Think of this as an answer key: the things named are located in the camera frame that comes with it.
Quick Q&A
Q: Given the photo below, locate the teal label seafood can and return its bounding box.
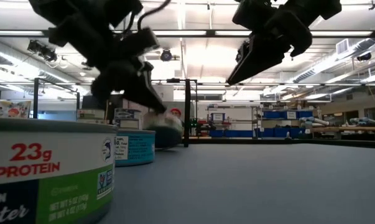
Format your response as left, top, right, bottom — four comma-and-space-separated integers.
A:
114, 129, 156, 167

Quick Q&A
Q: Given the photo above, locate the white air vent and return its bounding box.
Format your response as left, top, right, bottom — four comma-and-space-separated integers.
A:
335, 39, 350, 55

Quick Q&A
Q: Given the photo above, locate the dark blue label seafood can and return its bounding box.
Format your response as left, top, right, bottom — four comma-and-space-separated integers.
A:
142, 111, 184, 151
114, 108, 142, 119
114, 118, 142, 130

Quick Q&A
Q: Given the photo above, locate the colourful printed box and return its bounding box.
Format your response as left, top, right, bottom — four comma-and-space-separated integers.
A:
0, 99, 32, 119

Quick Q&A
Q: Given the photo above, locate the person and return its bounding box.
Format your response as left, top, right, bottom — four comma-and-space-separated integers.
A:
169, 108, 185, 127

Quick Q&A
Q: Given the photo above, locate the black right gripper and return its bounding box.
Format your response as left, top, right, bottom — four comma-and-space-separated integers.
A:
226, 0, 314, 85

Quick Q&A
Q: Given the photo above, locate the black ceiling dome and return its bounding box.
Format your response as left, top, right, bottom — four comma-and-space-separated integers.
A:
356, 52, 373, 62

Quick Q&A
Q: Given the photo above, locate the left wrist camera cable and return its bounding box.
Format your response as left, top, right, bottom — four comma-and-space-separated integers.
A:
136, 0, 172, 32

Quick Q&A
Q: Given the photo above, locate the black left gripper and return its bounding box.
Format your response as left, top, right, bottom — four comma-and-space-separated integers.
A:
49, 14, 168, 114

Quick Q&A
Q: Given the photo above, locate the blue storage bin row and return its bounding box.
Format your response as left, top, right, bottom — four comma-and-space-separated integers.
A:
263, 110, 314, 120
209, 127, 307, 138

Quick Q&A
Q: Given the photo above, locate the wooden top workbench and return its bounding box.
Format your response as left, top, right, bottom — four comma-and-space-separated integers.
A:
310, 125, 375, 133

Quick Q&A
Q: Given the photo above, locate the black overhead camera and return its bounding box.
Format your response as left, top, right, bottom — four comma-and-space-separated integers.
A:
160, 49, 173, 62

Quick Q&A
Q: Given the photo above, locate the green white label seafood can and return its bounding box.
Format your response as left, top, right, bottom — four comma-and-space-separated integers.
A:
0, 117, 118, 224
76, 108, 106, 124

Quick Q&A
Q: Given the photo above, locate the long ceiling light bar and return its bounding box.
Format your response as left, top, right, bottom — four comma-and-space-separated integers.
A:
0, 29, 375, 38

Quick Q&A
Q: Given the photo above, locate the black ceiling spotlight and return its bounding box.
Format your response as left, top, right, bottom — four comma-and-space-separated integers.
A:
27, 39, 58, 62

